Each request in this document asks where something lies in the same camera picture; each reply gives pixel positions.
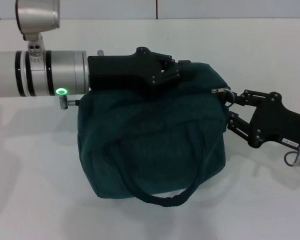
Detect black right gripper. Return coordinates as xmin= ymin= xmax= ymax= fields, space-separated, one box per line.
xmin=226 ymin=89 xmax=300 ymax=161

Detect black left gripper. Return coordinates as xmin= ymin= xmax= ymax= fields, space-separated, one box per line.
xmin=87 ymin=46 xmax=195 ymax=96

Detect dark teal zip bag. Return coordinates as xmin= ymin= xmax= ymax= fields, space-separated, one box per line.
xmin=77 ymin=62 xmax=232 ymax=208

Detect dark right gripper cable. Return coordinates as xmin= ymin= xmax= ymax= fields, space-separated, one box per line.
xmin=283 ymin=146 xmax=300 ymax=168

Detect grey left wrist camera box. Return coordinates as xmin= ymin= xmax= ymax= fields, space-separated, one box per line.
xmin=15 ymin=0 xmax=61 ymax=59

